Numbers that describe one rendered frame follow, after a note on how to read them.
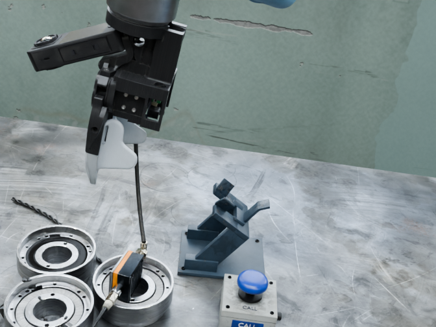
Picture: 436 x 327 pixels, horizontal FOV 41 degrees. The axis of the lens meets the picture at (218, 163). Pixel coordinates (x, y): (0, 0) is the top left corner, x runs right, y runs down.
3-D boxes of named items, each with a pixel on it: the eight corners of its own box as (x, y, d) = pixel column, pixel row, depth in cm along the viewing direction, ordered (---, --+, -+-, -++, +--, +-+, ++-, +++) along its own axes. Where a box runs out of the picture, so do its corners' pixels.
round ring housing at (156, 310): (185, 314, 76) (189, 292, 74) (113, 344, 71) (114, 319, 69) (148, 267, 83) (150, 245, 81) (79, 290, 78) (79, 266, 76)
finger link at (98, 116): (95, 159, 65) (111, 85, 62) (82, 156, 65) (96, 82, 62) (104, 146, 69) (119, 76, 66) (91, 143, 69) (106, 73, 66)
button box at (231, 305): (217, 336, 74) (222, 308, 71) (220, 298, 80) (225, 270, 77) (279, 344, 74) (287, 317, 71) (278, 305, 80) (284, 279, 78)
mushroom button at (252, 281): (231, 314, 74) (237, 285, 71) (233, 293, 77) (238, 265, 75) (263, 319, 74) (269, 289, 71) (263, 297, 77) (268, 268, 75)
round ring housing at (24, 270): (17, 250, 83) (15, 228, 81) (91, 244, 86) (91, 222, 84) (18, 302, 75) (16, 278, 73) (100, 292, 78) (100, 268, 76)
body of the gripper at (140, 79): (157, 138, 65) (181, 38, 59) (82, 118, 65) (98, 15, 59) (167, 109, 72) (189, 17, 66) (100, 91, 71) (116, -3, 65)
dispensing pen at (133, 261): (98, 351, 66) (153, 263, 80) (100, 325, 64) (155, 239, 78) (81, 346, 66) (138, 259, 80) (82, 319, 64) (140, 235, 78)
